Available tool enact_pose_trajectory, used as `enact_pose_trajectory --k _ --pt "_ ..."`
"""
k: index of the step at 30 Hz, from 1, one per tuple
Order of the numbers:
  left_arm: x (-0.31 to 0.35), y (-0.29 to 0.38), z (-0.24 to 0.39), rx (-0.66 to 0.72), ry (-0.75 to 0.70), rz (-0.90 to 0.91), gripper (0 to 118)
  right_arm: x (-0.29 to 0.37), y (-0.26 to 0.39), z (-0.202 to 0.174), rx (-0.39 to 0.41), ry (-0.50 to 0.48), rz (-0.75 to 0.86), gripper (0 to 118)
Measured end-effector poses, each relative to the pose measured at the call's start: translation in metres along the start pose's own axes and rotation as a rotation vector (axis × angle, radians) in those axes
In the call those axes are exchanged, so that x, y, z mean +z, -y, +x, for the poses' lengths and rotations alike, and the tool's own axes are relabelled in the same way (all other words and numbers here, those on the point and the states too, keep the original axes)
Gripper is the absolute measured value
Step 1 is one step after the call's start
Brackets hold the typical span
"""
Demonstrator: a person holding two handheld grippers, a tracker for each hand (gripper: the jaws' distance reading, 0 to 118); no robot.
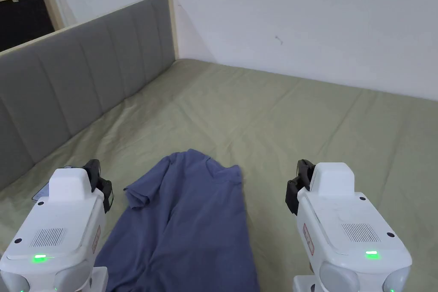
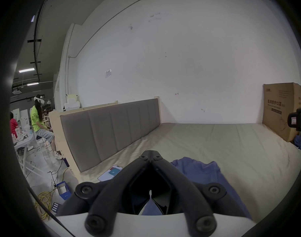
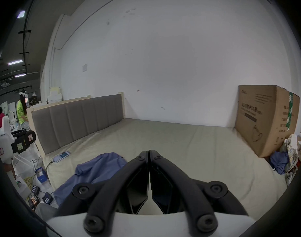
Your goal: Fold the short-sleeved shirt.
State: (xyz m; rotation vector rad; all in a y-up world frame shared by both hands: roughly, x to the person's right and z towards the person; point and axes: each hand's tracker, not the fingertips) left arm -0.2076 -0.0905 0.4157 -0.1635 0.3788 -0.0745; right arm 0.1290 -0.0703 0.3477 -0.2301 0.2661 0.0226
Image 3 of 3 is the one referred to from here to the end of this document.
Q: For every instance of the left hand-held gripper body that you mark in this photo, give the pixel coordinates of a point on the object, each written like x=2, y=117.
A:
x=3, y=142

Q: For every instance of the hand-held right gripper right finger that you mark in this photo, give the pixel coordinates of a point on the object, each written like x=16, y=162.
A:
x=187, y=191

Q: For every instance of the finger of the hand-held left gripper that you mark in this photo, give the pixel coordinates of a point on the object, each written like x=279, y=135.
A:
x=23, y=141

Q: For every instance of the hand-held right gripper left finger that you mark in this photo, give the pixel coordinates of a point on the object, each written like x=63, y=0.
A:
x=108, y=194

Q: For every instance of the blue shirt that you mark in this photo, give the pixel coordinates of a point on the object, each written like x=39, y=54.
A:
x=98, y=169

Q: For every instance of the blue box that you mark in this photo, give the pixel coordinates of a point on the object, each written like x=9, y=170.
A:
x=41, y=175

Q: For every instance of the phone with lit screen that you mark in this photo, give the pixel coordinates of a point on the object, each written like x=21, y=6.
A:
x=61, y=156

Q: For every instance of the bed with beige sheet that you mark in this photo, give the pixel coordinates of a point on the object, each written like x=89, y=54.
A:
x=190, y=144

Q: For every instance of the black battery charger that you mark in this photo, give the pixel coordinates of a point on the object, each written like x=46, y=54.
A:
x=36, y=189
x=47, y=198

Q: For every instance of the grey padded headboard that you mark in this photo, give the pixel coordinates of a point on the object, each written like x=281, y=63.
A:
x=79, y=120

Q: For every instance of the person's legs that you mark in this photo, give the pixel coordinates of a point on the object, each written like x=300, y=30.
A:
x=45, y=210

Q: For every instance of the bunched blue cloth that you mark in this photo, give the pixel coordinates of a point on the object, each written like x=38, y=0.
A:
x=278, y=162

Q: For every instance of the large cardboard carton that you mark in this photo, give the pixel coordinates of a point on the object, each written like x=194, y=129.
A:
x=261, y=117

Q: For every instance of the white patterned cloth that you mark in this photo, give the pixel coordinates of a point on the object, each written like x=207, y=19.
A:
x=290, y=147

